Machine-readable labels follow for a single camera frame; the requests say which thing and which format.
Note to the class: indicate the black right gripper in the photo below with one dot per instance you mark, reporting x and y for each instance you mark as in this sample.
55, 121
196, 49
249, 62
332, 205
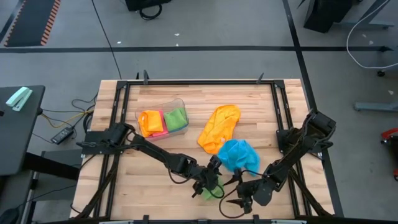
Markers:
259, 191

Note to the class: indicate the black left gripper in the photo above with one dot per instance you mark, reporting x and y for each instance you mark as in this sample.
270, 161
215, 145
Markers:
208, 180

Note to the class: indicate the green microfiber towel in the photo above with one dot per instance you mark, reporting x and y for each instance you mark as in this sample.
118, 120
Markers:
175, 119
214, 195

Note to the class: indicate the orange microfiber towel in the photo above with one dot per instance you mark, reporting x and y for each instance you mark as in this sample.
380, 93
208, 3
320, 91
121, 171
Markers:
220, 127
150, 123

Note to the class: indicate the pink microfiber towel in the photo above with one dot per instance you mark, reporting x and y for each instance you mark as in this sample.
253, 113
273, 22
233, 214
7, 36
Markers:
164, 129

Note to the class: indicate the clear plastic bin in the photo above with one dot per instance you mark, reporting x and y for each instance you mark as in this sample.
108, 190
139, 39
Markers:
140, 115

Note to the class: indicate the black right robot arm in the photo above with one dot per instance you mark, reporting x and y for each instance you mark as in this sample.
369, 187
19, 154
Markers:
298, 146

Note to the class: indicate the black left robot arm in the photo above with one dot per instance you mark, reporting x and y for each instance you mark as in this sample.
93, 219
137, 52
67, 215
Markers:
149, 149

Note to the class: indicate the black power adapter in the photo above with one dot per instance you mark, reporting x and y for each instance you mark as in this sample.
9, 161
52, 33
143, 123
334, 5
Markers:
62, 135

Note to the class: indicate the grey desk foot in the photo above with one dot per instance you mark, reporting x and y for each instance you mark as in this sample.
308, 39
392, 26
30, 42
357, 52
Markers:
376, 106

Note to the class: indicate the red and black stool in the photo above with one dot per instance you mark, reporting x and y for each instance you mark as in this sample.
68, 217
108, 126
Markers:
390, 134

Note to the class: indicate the black side table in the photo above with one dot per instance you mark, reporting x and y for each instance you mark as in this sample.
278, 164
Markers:
18, 140

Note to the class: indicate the black caster wheel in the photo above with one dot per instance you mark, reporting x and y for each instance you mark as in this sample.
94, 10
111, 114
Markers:
381, 73

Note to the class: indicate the black equipment box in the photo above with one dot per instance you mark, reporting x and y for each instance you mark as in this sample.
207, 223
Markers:
146, 3

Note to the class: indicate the black cabinet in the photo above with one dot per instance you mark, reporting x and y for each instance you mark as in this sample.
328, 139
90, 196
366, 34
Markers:
326, 14

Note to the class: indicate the mint green stapler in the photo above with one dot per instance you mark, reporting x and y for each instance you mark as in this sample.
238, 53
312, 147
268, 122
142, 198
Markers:
18, 99

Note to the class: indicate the grey desk leg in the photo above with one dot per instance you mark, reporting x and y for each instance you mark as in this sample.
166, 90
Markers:
370, 22

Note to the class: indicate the black mat with orange edge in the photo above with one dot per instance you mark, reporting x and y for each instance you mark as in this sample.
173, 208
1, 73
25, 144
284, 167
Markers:
31, 21

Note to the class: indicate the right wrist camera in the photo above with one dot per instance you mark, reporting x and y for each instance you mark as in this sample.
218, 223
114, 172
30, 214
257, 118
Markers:
237, 174

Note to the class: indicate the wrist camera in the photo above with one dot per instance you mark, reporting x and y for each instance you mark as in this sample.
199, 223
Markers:
215, 161
237, 174

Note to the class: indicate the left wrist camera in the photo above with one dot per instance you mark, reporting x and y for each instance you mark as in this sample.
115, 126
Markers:
215, 161

